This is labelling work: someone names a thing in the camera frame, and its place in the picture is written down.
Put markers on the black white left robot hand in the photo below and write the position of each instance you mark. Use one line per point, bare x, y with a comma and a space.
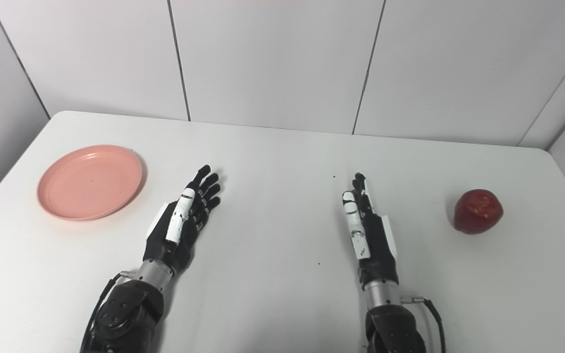
189, 230

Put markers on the pink plate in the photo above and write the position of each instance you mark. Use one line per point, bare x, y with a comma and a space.
90, 182

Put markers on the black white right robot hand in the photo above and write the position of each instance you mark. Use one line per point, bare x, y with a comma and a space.
378, 245

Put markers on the red apple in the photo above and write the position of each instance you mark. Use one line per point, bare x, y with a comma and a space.
477, 212

